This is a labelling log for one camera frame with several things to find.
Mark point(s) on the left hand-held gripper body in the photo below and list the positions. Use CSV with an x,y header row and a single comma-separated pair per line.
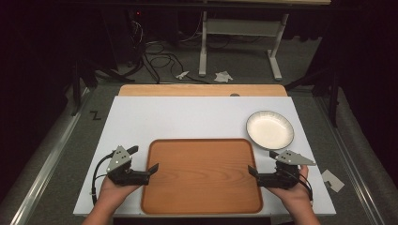
x,y
119,162

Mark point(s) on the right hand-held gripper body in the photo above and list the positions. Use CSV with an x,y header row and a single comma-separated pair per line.
x,y
283,179

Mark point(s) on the person's right hand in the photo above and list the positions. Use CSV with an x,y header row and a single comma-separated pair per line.
x,y
295,197

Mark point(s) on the person's left hand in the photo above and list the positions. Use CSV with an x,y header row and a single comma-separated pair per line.
x,y
111,193

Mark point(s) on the white round plate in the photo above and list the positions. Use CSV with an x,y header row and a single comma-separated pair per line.
x,y
269,129

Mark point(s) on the brown wooden tray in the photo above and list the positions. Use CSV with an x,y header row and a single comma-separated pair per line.
x,y
202,178

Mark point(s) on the flat white paper piece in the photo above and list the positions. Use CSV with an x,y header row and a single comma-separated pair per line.
x,y
333,181

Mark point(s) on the white board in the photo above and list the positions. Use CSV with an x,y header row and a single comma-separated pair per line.
x,y
187,118

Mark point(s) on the black metal stand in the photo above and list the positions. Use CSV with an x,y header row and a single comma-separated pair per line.
x,y
334,93
76,87

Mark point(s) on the wooden table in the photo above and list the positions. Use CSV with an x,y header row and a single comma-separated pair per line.
x,y
200,90

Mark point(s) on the small crumpled white paper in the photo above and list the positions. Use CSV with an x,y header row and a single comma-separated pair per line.
x,y
182,75

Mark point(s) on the large crumpled white paper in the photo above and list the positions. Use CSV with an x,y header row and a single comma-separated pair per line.
x,y
223,77

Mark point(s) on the metal floor rail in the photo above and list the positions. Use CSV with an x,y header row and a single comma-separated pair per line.
x,y
350,162
47,162

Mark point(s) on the white metal table frame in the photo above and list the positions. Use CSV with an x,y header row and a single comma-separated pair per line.
x,y
203,47

